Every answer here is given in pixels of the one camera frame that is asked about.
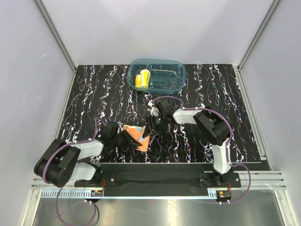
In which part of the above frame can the yellow patterned towel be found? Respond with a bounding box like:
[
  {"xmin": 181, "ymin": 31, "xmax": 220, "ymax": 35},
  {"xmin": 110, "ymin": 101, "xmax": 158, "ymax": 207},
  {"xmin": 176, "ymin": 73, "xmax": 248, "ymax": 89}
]
[{"xmin": 135, "ymin": 69, "xmax": 151, "ymax": 89}]

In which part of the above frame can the aluminium front rail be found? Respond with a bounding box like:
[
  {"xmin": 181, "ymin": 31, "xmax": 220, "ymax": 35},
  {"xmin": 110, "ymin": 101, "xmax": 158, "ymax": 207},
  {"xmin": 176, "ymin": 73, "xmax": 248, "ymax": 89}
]
[{"xmin": 32, "ymin": 171, "xmax": 286, "ymax": 200}]

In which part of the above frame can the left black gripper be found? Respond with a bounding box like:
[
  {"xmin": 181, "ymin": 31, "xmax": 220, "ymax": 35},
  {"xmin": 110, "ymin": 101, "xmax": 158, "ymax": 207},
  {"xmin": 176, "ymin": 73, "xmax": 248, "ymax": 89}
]
[{"xmin": 111, "ymin": 129, "xmax": 142, "ymax": 152}]

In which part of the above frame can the purple cable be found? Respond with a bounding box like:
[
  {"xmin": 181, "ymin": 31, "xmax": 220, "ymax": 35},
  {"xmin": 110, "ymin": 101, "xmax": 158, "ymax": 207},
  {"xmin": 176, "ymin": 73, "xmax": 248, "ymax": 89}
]
[
  {"xmin": 150, "ymin": 96, "xmax": 251, "ymax": 204},
  {"xmin": 42, "ymin": 117, "xmax": 101, "ymax": 224}
]

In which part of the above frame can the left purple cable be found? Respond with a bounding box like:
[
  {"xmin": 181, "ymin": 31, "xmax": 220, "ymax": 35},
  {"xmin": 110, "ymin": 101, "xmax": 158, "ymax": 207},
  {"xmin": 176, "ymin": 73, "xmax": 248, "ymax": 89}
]
[{"xmin": 42, "ymin": 117, "xmax": 101, "ymax": 224}]

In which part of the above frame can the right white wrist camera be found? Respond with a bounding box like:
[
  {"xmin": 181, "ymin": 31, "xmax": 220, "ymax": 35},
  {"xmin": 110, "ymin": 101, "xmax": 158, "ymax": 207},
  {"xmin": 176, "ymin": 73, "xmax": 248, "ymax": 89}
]
[{"xmin": 148, "ymin": 101, "xmax": 159, "ymax": 117}]

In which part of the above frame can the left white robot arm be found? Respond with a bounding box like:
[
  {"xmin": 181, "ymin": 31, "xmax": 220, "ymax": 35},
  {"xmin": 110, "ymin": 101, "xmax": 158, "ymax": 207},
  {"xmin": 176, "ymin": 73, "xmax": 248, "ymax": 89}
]
[{"xmin": 34, "ymin": 122, "xmax": 150, "ymax": 188}]

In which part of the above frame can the orange dotted towel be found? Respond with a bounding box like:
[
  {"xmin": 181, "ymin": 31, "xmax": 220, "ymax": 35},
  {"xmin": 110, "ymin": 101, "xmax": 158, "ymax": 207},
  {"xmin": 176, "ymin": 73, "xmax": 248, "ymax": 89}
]
[{"xmin": 122, "ymin": 125, "xmax": 150, "ymax": 152}]

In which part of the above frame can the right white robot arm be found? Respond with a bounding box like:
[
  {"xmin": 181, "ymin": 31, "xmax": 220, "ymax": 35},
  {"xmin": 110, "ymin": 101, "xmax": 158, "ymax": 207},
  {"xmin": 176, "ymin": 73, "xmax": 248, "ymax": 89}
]
[{"xmin": 142, "ymin": 96, "xmax": 233, "ymax": 188}]

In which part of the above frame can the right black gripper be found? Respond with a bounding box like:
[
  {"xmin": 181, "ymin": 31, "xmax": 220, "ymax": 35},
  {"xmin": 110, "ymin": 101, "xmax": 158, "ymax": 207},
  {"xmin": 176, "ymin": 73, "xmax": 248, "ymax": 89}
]
[{"xmin": 143, "ymin": 113, "xmax": 167, "ymax": 139}]

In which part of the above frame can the teal plastic basin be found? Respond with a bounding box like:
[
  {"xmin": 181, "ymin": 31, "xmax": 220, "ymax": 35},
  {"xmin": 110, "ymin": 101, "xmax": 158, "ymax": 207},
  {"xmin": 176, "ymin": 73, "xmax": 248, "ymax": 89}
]
[{"xmin": 127, "ymin": 59, "xmax": 186, "ymax": 95}]

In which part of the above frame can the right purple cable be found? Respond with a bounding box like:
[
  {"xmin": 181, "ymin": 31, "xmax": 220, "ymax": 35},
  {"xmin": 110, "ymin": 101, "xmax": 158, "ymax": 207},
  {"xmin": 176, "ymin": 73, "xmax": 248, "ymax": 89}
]
[{"xmin": 150, "ymin": 96, "xmax": 251, "ymax": 204}]

